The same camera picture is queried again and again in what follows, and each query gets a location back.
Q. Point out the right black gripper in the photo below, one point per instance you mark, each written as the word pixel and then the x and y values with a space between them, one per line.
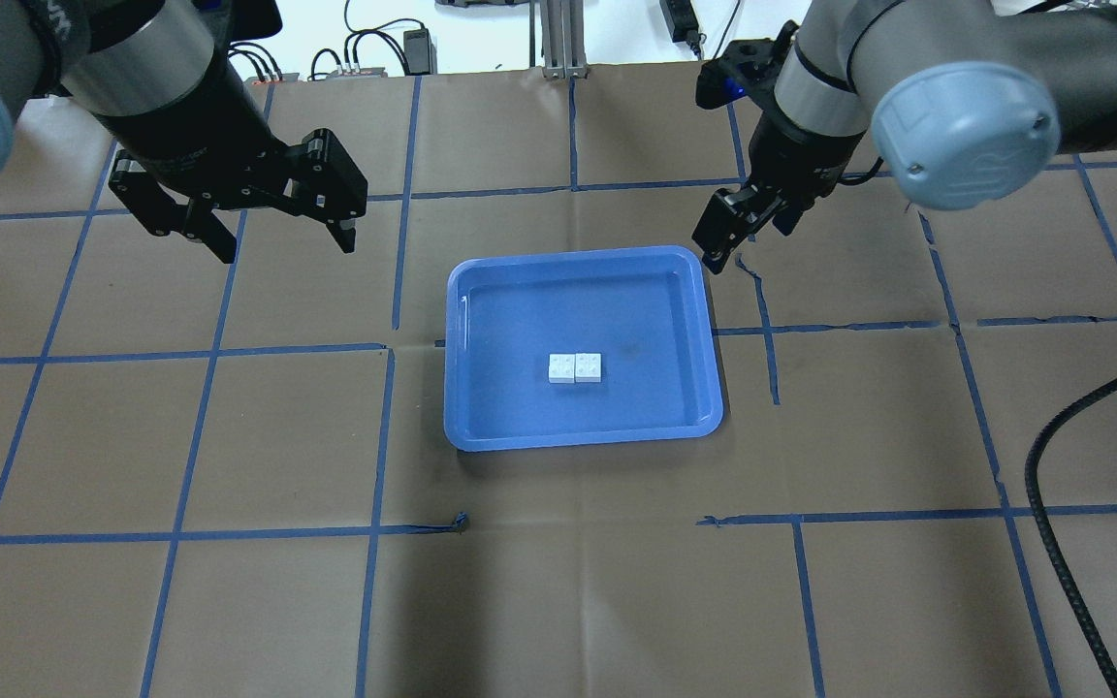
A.
pixel 791 157

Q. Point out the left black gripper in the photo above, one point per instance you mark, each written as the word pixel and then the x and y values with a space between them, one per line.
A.
pixel 188 116

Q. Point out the white block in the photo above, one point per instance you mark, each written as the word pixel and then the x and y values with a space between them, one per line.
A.
pixel 587 368
pixel 561 368

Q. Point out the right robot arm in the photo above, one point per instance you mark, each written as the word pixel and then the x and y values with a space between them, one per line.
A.
pixel 963 105

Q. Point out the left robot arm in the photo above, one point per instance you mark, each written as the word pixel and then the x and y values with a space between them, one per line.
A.
pixel 157 75

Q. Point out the blue plastic tray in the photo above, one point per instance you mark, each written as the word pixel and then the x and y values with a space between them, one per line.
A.
pixel 645 309

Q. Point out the black power adapter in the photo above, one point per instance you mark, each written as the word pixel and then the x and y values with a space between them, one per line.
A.
pixel 419 52

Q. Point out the aluminium frame post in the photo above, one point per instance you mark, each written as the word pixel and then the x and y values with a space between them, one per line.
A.
pixel 560 39

